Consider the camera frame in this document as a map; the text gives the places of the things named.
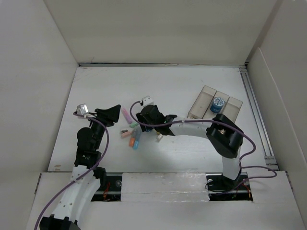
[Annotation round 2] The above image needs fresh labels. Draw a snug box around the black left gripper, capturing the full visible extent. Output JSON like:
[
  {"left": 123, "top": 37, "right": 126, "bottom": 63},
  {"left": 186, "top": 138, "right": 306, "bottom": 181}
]
[{"left": 87, "top": 104, "right": 120, "bottom": 150}]

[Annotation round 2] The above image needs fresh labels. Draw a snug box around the pink highlighter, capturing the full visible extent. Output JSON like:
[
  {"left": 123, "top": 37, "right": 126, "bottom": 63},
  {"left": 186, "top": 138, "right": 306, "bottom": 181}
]
[{"left": 121, "top": 108, "right": 133, "bottom": 124}]

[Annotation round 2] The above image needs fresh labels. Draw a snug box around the green highlighter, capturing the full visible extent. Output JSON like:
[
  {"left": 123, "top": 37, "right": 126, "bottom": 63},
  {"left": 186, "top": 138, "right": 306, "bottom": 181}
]
[{"left": 129, "top": 122, "right": 139, "bottom": 128}]

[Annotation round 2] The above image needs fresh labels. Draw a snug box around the blue highlighter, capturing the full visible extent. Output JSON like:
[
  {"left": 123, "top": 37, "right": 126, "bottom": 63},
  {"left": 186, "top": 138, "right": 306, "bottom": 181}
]
[{"left": 133, "top": 130, "right": 142, "bottom": 150}]

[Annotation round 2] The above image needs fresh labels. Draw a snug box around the white eraser block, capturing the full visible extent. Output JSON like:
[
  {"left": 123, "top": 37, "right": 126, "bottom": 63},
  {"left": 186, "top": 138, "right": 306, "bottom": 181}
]
[{"left": 156, "top": 134, "right": 163, "bottom": 142}]

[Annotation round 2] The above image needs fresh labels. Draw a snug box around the pink eraser block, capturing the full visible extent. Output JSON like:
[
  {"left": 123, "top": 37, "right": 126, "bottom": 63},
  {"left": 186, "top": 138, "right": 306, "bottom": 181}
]
[{"left": 120, "top": 129, "right": 132, "bottom": 138}]

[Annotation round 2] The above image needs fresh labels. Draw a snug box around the orange highlighter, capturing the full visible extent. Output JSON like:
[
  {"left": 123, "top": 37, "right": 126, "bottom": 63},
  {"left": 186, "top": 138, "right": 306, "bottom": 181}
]
[{"left": 129, "top": 129, "right": 138, "bottom": 147}]

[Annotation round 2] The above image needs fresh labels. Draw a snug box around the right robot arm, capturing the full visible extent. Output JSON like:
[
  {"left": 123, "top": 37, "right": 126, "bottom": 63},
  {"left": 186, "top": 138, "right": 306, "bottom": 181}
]
[{"left": 136, "top": 105, "right": 243, "bottom": 189}]

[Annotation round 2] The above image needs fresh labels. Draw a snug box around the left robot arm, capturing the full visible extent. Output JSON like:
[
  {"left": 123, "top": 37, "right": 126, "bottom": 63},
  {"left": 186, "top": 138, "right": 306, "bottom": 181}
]
[{"left": 34, "top": 104, "right": 121, "bottom": 230}]

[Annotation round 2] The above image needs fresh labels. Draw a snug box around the clear three-compartment organizer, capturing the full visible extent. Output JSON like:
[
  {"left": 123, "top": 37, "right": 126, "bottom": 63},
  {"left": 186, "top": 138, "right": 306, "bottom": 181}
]
[{"left": 187, "top": 85, "right": 243, "bottom": 122}]

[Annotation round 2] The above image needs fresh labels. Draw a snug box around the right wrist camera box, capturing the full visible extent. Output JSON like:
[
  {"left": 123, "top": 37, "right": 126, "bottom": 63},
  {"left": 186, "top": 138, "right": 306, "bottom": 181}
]
[{"left": 142, "top": 96, "right": 154, "bottom": 106}]

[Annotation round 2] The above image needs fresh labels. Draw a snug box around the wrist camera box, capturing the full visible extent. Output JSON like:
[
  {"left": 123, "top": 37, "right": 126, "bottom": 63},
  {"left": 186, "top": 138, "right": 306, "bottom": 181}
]
[
  {"left": 76, "top": 103, "right": 89, "bottom": 115},
  {"left": 142, "top": 96, "right": 154, "bottom": 106}
]

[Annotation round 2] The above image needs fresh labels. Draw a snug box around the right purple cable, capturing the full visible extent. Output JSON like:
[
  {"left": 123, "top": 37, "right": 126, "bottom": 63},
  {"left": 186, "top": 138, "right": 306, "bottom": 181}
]
[{"left": 130, "top": 102, "right": 278, "bottom": 195}]

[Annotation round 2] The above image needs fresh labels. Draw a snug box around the purple cable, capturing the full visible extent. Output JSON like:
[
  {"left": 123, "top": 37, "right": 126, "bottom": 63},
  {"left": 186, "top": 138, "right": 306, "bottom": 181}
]
[
  {"left": 130, "top": 102, "right": 278, "bottom": 195},
  {"left": 32, "top": 111, "right": 111, "bottom": 230}
]

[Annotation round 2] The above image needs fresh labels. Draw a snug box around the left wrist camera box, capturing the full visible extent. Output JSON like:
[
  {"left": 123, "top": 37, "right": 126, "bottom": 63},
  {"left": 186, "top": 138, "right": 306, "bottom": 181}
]
[{"left": 76, "top": 103, "right": 89, "bottom": 115}]

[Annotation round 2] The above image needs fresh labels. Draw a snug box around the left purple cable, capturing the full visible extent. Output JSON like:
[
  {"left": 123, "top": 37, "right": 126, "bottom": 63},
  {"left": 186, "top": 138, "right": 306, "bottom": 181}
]
[{"left": 32, "top": 111, "right": 111, "bottom": 230}]

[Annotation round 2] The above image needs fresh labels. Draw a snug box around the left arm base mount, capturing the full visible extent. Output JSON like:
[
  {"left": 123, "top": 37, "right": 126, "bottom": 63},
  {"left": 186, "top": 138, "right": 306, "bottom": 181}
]
[{"left": 91, "top": 167, "right": 122, "bottom": 202}]

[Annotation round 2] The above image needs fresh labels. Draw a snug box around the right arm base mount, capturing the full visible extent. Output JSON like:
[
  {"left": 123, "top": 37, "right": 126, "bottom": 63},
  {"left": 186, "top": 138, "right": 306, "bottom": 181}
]
[{"left": 205, "top": 174, "right": 253, "bottom": 201}]

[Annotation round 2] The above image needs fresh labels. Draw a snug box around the aluminium rail right side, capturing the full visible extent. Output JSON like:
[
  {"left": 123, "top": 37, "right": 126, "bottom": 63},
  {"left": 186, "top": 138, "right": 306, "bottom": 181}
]
[{"left": 239, "top": 67, "right": 279, "bottom": 171}]

